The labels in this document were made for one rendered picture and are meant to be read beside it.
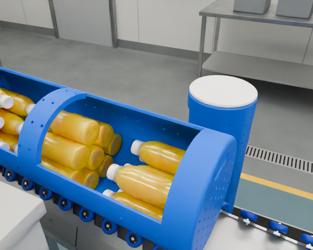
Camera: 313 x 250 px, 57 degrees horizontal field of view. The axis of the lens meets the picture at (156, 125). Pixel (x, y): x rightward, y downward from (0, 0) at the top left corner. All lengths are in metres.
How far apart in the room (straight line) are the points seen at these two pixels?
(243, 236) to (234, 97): 0.56
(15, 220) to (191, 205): 0.32
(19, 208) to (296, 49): 3.74
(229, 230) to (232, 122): 0.48
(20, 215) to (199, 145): 0.36
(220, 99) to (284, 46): 2.93
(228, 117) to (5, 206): 0.82
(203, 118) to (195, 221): 0.67
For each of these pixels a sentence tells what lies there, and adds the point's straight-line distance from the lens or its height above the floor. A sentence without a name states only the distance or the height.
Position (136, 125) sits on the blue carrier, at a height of 1.11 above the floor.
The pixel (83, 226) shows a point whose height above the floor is 0.92.
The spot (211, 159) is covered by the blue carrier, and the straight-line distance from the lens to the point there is 0.55.
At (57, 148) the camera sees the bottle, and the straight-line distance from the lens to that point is 0.77.
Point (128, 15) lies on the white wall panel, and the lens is 4.60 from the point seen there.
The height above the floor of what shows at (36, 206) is 1.15.
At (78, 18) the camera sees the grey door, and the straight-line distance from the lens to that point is 5.10.
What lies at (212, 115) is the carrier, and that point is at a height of 0.99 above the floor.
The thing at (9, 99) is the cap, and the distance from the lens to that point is 0.99.
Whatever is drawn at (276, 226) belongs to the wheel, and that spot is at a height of 0.98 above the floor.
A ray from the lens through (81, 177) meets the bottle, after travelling 0.80.
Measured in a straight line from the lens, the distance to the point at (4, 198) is 0.66.
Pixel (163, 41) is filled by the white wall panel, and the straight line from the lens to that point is 4.43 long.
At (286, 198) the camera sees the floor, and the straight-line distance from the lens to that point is 2.32.
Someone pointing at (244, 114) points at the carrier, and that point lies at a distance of 1.17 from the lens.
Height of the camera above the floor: 1.59
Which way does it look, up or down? 34 degrees down
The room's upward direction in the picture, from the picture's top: straight up
